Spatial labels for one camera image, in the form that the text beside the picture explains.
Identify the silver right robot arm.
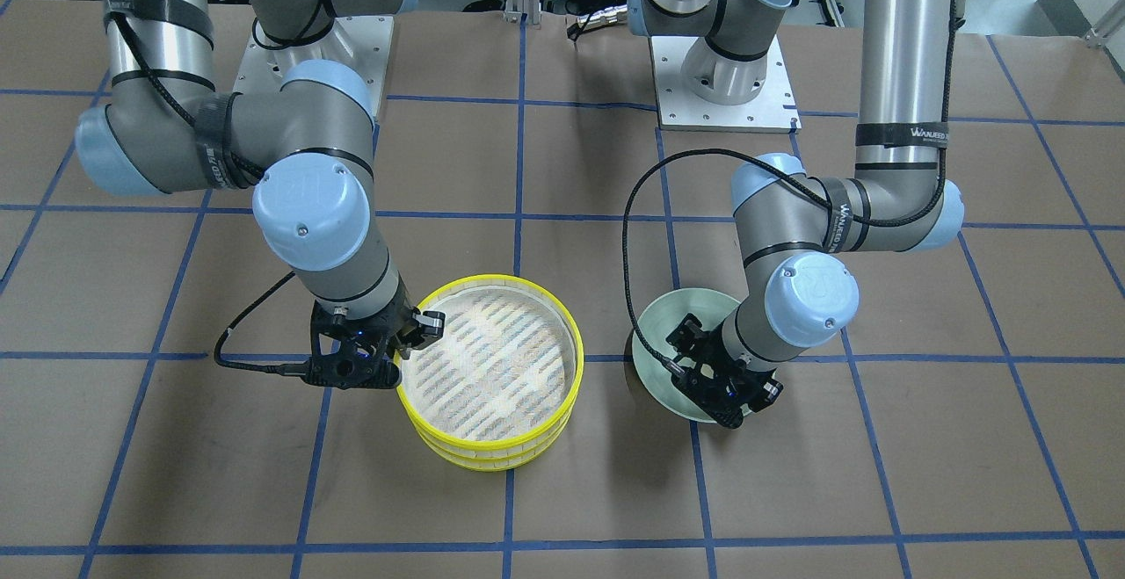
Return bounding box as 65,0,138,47
74,0,446,388

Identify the pale green plate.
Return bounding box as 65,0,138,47
633,287,748,423

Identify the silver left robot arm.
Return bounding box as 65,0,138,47
628,0,965,429

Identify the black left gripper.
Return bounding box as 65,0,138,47
664,315,784,429

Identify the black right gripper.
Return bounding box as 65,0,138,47
306,301,446,388

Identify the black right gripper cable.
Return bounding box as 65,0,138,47
214,270,326,378

